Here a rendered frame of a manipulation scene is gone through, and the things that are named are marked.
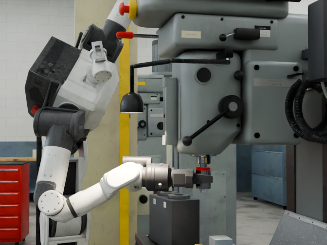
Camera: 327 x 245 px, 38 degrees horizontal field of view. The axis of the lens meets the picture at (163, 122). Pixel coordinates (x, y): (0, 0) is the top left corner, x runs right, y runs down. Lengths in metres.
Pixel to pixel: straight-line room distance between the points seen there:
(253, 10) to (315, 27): 0.24
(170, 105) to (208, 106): 0.13
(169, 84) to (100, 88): 0.34
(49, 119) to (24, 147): 8.85
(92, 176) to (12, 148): 7.35
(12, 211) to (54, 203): 4.50
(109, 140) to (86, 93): 1.51
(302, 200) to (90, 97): 0.82
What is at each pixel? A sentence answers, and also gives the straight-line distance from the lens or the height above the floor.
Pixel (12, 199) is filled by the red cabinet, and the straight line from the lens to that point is 5.97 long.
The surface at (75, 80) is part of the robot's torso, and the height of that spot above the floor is 1.56.
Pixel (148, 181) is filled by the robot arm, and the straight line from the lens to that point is 1.50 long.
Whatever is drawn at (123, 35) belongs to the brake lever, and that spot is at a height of 1.70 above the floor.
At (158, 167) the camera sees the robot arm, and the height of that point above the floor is 1.27.
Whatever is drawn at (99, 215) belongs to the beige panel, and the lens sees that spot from 3.23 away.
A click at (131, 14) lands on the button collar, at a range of 1.49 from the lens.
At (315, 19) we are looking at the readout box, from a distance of 1.33.
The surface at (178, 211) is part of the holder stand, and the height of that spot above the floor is 1.08.
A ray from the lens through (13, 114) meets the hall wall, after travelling 10.49.
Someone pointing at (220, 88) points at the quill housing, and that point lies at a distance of 1.44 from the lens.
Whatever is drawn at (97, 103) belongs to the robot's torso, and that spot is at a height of 1.48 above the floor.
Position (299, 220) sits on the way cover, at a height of 1.08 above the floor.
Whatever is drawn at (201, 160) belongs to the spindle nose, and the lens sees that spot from 1.50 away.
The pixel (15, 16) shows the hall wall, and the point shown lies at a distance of 10.76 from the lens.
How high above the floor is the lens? 1.38
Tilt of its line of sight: 1 degrees up
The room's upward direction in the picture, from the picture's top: straight up
